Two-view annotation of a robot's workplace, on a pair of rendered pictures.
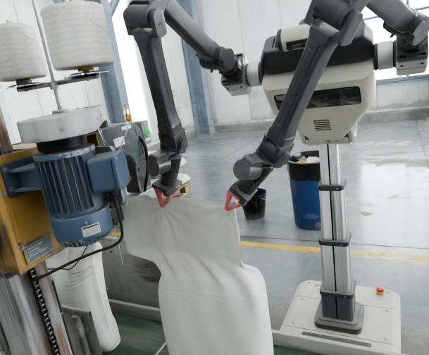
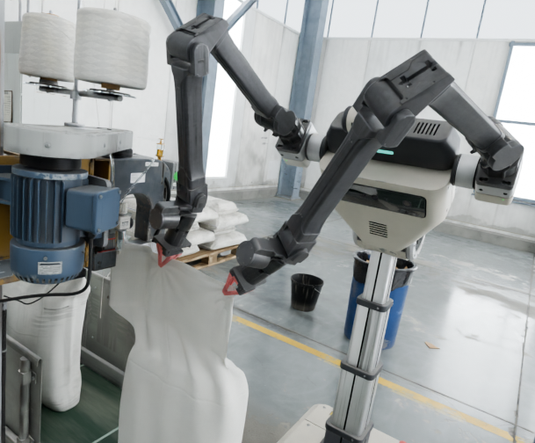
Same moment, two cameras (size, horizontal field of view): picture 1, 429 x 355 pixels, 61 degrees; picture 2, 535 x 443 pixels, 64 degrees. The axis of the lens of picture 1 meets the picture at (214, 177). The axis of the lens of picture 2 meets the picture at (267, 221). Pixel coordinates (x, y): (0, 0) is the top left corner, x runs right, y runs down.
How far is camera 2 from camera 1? 0.18 m
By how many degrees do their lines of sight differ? 5
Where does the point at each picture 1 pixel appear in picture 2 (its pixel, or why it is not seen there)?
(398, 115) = (515, 242)
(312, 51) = (351, 141)
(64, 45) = (88, 54)
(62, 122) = (49, 139)
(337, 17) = (384, 112)
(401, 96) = (524, 221)
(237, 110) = not seen: hidden behind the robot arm
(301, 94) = (331, 188)
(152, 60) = (184, 99)
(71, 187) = (40, 214)
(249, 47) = not seen: hidden behind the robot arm
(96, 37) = (126, 56)
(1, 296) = not seen: outside the picture
